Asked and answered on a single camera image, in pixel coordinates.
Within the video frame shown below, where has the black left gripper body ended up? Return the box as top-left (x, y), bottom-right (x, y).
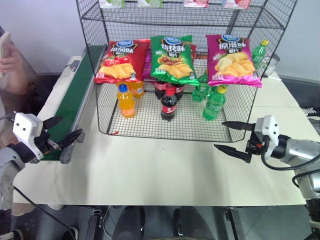
top-left (33, 128), bottom-right (62, 157)

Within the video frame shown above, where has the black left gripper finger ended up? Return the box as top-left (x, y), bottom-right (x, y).
top-left (58, 128), bottom-right (84, 150)
top-left (42, 116), bottom-right (64, 131)

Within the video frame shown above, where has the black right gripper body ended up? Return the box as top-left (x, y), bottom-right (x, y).
top-left (245, 129), bottom-right (267, 157)

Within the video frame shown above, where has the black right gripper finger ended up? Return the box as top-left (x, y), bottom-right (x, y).
top-left (221, 120), bottom-right (257, 131)
top-left (213, 144), bottom-right (251, 164)

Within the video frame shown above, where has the beige smartphone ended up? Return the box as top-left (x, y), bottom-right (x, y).
top-left (0, 31), bottom-right (13, 60)

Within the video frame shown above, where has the green conveyor belt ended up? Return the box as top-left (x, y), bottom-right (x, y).
top-left (39, 45), bottom-right (106, 162)

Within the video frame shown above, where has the small grey sensor box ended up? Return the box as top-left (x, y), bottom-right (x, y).
top-left (69, 59), bottom-right (81, 73)

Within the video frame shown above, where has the person's bare hand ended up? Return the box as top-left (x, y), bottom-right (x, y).
top-left (0, 45), bottom-right (24, 76)

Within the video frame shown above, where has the green soda bottle yellow cap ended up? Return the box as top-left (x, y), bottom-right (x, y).
top-left (202, 84), bottom-right (227, 122)

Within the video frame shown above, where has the magenta original chips bag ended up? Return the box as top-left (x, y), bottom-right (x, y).
top-left (205, 33), bottom-right (264, 89)

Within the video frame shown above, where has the white shoe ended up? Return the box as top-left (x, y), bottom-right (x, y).
top-left (46, 203), bottom-right (66, 211)

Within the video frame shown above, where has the orange soda bottle blue cap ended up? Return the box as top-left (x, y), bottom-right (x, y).
top-left (117, 83), bottom-right (137, 119)

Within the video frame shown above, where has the cola bottle red cap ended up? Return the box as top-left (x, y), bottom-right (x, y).
top-left (159, 87), bottom-right (179, 122)

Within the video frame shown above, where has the red snack bag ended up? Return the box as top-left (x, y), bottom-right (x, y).
top-left (190, 44), bottom-right (209, 61)

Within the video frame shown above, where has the red tomato chips bag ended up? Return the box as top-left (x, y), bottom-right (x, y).
top-left (94, 39), bottom-right (151, 85)

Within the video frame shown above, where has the green barbecue chips bag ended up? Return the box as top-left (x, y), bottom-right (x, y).
top-left (147, 34), bottom-right (200, 87)

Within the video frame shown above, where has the purple chips bag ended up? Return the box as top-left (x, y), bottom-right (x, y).
top-left (141, 48), bottom-right (153, 81)

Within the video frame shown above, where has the pink white snack packet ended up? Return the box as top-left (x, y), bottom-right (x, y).
top-left (223, 0), bottom-right (252, 10)
top-left (183, 0), bottom-right (210, 9)

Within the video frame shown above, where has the green white snack packet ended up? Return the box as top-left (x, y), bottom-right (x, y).
top-left (98, 0), bottom-right (126, 9)
top-left (137, 0), bottom-right (165, 9)

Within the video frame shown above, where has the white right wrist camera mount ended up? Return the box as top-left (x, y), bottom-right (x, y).
top-left (254, 115), bottom-right (280, 161)

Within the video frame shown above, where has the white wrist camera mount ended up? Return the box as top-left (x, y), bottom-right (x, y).
top-left (12, 112), bottom-right (44, 164)
top-left (254, 115), bottom-right (280, 161)

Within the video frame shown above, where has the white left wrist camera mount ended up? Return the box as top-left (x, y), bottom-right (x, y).
top-left (12, 112), bottom-right (44, 164)

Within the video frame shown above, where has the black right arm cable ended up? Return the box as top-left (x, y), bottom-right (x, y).
top-left (260, 148), bottom-right (320, 190)

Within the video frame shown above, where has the black table leg frame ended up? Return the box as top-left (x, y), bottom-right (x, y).
top-left (223, 206), bottom-right (247, 240)

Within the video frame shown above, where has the black wire mesh rack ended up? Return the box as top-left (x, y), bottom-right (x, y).
top-left (75, 0), bottom-right (298, 144)

